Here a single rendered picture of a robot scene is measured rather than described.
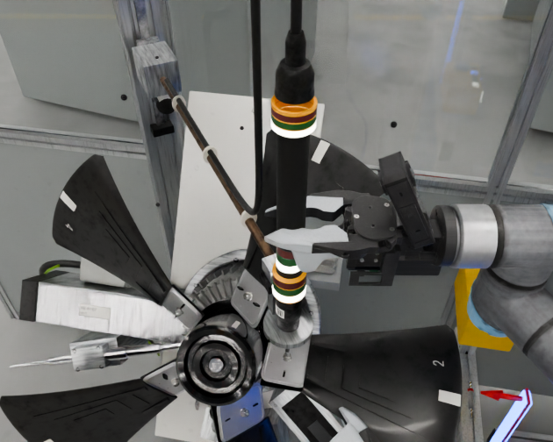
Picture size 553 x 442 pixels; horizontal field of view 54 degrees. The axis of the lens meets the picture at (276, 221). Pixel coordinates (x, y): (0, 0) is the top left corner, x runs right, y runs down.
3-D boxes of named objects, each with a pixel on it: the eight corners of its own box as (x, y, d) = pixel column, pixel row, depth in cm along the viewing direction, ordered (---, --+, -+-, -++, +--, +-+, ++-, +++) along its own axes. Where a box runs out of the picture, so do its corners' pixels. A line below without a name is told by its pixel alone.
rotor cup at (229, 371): (183, 305, 89) (154, 325, 77) (268, 290, 87) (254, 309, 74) (200, 390, 90) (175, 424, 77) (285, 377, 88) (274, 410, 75)
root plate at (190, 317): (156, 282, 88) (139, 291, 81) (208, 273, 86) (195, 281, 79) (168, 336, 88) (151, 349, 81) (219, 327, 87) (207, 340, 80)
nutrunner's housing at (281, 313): (269, 331, 78) (265, 26, 46) (294, 322, 79) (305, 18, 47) (281, 352, 76) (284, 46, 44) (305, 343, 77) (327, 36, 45)
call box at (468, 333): (452, 287, 119) (463, 254, 112) (499, 293, 118) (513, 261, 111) (456, 348, 108) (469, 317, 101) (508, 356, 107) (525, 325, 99)
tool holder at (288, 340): (249, 307, 78) (247, 262, 71) (293, 291, 80) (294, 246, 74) (275, 356, 72) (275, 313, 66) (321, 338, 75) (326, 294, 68)
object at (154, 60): (136, 78, 115) (129, 40, 110) (168, 71, 118) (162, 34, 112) (149, 102, 109) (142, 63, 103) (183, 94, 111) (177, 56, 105)
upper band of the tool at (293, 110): (264, 121, 53) (263, 95, 51) (303, 110, 54) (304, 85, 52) (283, 145, 50) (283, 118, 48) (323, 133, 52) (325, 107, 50)
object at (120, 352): (201, 347, 92) (15, 370, 98) (198, 335, 92) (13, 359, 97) (197, 351, 90) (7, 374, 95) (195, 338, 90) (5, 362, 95)
